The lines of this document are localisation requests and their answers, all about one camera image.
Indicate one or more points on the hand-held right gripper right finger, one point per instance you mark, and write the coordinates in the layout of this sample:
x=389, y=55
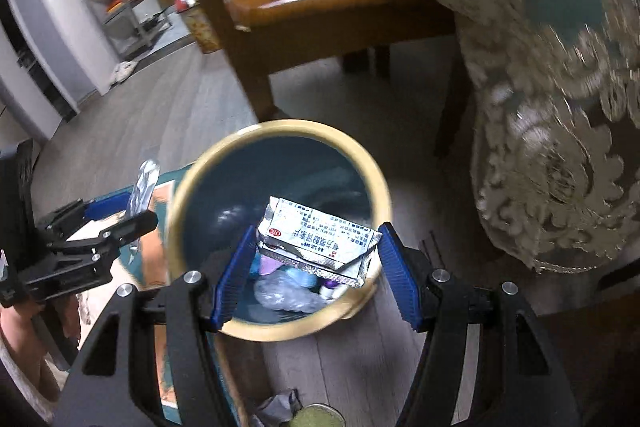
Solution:
x=400, y=277

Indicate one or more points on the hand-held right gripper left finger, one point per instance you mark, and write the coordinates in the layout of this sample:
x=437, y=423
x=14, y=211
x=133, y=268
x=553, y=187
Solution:
x=235, y=277

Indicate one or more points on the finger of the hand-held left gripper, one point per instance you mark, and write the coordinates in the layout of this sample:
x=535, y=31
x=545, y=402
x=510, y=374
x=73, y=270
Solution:
x=127, y=227
x=107, y=209

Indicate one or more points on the silver foil blister pack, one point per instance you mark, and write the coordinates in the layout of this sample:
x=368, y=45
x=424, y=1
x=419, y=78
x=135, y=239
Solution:
x=142, y=192

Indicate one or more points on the crushed white medicine box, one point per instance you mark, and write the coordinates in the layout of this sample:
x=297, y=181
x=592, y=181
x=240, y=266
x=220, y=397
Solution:
x=320, y=237

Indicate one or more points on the blue bin with cream rim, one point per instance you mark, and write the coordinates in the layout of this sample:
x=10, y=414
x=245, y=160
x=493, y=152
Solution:
x=225, y=187

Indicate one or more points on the person's left hand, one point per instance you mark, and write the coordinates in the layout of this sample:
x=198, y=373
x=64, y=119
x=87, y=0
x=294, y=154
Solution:
x=25, y=347

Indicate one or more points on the purple wrapper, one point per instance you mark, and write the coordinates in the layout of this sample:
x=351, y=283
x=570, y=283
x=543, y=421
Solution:
x=272, y=266

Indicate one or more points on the teal patterned rug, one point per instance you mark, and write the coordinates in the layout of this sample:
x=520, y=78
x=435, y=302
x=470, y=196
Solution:
x=150, y=267

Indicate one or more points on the clear crumpled plastic wrap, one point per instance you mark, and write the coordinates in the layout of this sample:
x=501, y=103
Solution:
x=285, y=294

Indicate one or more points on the light blue wrapper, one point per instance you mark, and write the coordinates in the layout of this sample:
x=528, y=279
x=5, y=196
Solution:
x=300, y=278

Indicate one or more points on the small white bottle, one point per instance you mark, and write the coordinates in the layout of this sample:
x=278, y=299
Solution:
x=331, y=291

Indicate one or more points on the white cloth on floor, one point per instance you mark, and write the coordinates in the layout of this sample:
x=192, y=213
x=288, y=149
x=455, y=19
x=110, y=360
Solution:
x=123, y=73

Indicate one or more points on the grey crumpled cloth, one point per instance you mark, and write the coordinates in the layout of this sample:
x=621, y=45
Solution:
x=277, y=409

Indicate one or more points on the floral patterned bin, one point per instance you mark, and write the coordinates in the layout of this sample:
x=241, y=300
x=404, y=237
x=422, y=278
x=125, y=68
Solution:
x=204, y=29

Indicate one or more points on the wooden chair with brown seat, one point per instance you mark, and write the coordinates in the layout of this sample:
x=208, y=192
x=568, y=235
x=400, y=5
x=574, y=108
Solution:
x=280, y=4

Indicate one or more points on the teal lace tablecloth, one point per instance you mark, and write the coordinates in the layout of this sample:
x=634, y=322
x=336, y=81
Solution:
x=525, y=7

